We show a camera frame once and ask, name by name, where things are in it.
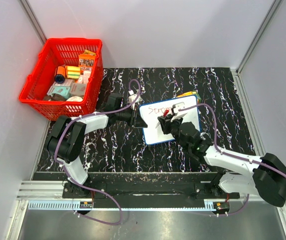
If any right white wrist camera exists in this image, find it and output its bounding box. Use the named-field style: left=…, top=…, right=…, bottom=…
left=170, top=102, right=188, bottom=122

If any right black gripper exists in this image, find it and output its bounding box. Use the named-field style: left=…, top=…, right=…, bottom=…
left=158, top=113, right=188, bottom=151

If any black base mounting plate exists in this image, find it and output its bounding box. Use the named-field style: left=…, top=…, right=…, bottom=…
left=62, top=181, right=240, bottom=210

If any teal box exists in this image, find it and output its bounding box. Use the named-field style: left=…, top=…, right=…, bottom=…
left=47, top=85, right=71, bottom=99

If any brown pink box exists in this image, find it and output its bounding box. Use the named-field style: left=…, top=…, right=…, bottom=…
left=70, top=83, right=87, bottom=97

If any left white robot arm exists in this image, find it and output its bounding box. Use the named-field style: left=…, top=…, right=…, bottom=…
left=45, top=91, right=148, bottom=198

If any white round container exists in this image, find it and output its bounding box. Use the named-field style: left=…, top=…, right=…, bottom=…
left=66, top=96, right=83, bottom=102

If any orange juice carton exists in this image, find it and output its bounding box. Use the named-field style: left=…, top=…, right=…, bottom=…
left=176, top=90, right=201, bottom=103

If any white blue-framed whiteboard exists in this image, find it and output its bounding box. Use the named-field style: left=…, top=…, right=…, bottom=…
left=139, top=95, right=201, bottom=145

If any blue orange can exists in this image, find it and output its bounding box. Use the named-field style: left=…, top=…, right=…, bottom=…
left=54, top=66, right=66, bottom=84

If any yellow striped box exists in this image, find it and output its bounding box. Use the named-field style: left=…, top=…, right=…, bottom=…
left=65, top=65, right=81, bottom=80

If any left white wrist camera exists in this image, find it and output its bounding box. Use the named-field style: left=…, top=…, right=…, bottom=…
left=128, top=90, right=141, bottom=110

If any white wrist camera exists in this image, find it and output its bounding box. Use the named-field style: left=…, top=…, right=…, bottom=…
left=170, top=102, right=188, bottom=122
left=128, top=90, right=141, bottom=110

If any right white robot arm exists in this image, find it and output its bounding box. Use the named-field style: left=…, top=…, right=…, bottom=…
left=157, top=114, right=286, bottom=207

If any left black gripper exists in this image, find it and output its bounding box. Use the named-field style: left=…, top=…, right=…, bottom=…
left=115, top=105, right=147, bottom=129

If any orange snack box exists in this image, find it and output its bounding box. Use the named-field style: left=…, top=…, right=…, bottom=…
left=79, top=54, right=96, bottom=67

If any red plastic shopping basket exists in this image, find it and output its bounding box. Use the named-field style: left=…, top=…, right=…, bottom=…
left=19, top=37, right=104, bottom=121

